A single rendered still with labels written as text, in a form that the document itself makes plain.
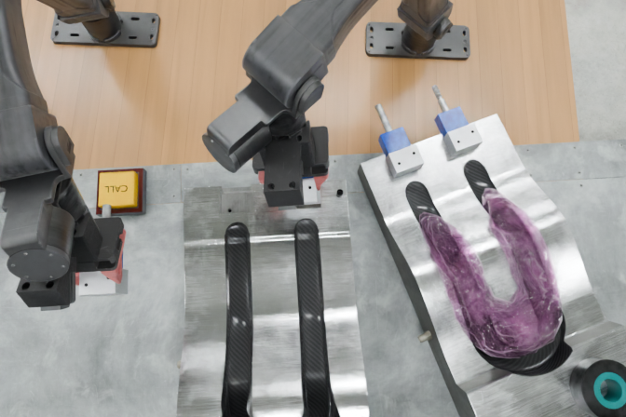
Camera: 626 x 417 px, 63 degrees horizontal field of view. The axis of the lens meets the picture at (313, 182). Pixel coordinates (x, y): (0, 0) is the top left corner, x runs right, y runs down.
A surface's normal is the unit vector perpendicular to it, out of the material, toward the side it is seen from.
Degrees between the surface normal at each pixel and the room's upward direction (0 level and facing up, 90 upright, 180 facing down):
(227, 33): 0
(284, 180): 22
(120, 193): 0
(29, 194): 27
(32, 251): 62
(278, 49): 11
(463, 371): 0
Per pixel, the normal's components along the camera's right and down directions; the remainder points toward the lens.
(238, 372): 0.03, -0.65
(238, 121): 0.13, -0.36
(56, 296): 0.07, 0.73
